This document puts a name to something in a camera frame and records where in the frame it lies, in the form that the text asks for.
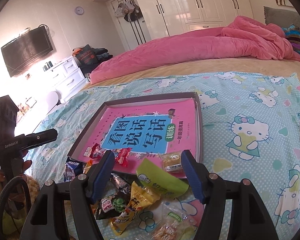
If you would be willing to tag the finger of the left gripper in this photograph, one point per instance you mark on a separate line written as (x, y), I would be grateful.
(34, 140)

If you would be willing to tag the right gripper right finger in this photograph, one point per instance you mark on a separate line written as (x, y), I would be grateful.
(249, 216)

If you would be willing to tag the black green pea snack pack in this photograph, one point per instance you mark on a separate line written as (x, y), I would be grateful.
(111, 206)

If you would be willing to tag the blue Oreo cookie pack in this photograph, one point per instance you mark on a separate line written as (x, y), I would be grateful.
(72, 169)

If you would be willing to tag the brown Snickers bar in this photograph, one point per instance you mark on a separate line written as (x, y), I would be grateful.
(120, 183)

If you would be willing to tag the yellow bread snack pack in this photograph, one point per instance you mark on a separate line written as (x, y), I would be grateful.
(140, 198)

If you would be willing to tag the clear candied hawthorn pack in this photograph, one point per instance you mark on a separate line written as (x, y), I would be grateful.
(174, 223)

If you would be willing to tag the green milk snack pack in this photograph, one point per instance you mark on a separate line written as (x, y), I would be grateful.
(163, 183)

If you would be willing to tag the small yellow cake pack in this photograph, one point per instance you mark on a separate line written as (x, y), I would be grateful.
(171, 162)

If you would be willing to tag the orange biscuit pack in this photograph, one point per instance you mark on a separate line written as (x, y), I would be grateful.
(87, 167)

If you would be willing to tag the white drawer cabinet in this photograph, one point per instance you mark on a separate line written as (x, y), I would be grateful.
(66, 78)

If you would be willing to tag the Hello Kitty blue sheet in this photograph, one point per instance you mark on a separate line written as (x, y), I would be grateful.
(251, 130)

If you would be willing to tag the black shopping bag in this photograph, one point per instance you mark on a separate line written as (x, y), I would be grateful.
(86, 55)

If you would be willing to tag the pink blue children's book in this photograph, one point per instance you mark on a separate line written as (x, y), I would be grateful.
(145, 132)

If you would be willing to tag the folded dark clothes pile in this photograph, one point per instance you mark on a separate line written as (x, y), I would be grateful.
(102, 54)

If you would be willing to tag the dark cardboard tray box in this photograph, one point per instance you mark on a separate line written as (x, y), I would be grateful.
(140, 127)

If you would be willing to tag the white door with hangers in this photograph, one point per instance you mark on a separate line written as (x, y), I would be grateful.
(132, 34)

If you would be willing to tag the tan bed cover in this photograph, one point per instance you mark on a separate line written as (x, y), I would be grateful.
(283, 68)

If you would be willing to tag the pink quilt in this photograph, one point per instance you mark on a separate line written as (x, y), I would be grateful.
(244, 37)

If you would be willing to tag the striped colourful pillow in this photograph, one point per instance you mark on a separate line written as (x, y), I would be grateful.
(292, 34)

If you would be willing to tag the white wardrobe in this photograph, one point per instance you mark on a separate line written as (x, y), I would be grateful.
(171, 17)

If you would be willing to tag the grey padded headboard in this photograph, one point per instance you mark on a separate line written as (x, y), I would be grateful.
(281, 17)

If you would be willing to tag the wall mounted television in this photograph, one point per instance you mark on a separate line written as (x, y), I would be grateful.
(24, 51)

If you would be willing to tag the round wall clock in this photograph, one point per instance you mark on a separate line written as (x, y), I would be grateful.
(79, 11)

